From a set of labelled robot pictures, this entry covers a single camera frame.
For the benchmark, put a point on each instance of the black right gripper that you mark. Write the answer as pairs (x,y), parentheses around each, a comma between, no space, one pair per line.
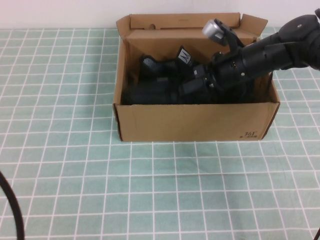
(223,72)

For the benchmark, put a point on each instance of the black knit sneaker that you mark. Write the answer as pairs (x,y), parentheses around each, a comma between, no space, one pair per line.
(150,62)
(150,93)

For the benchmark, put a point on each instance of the black right camera mount bracket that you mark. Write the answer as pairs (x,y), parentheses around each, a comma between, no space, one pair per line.
(232,37)

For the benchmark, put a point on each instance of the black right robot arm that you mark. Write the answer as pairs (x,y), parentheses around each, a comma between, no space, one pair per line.
(275,52)

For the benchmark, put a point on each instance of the green white checked tablecloth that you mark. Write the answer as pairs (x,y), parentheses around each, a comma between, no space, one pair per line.
(62,150)

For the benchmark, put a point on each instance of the brown cardboard shoe box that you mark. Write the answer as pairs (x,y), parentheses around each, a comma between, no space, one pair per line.
(190,122)

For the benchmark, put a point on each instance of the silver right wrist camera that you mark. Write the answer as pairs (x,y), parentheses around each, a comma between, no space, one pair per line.
(211,28)

